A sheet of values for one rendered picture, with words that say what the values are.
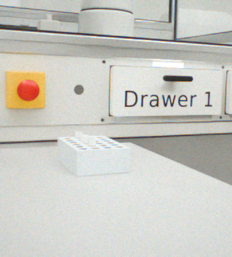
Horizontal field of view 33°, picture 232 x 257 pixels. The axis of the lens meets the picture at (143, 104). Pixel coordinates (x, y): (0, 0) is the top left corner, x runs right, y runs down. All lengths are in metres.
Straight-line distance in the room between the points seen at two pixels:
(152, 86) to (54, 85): 0.22
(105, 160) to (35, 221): 0.20
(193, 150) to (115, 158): 0.43
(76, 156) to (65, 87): 0.29
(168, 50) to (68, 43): 0.24
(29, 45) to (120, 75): 0.20
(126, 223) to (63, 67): 0.49
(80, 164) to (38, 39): 0.33
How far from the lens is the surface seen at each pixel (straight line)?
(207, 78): 0.96
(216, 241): 0.38
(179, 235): 0.39
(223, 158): 1.06
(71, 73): 0.84
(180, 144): 0.97
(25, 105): 0.78
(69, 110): 0.84
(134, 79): 0.87
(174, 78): 0.87
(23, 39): 0.82
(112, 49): 0.87
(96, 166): 0.58
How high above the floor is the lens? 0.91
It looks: 4 degrees down
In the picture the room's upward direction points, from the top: 2 degrees clockwise
